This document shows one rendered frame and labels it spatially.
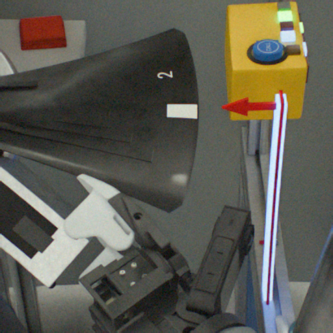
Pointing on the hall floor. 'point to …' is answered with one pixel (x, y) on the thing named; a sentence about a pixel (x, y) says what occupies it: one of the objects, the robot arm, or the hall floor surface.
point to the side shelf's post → (25, 296)
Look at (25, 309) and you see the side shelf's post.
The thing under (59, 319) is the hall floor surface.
